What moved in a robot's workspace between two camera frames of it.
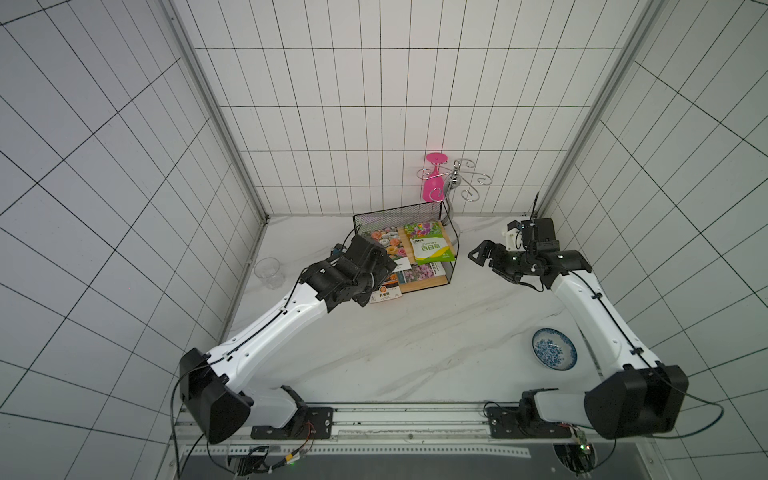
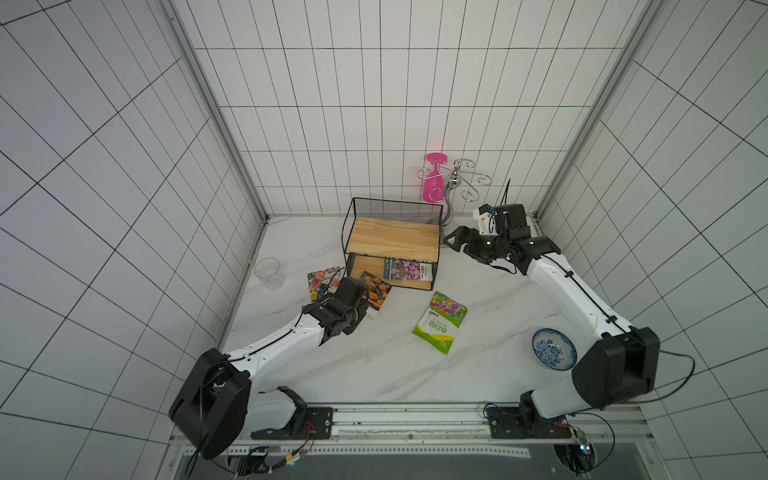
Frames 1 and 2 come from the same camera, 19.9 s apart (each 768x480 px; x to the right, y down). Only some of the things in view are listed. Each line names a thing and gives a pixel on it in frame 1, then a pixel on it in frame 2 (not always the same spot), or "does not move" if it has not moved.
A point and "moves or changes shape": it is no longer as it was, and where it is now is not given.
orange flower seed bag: (389, 289) moves or changes shape
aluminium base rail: (376, 431) does not move
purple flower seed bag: (424, 271) moves or changes shape
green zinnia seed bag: (428, 242) → (440, 322)
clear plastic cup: (270, 272) does not move
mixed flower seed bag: (389, 237) moves or changes shape
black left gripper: (381, 273) → (362, 306)
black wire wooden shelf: (421, 239) moves or changes shape
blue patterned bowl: (553, 349) does not move
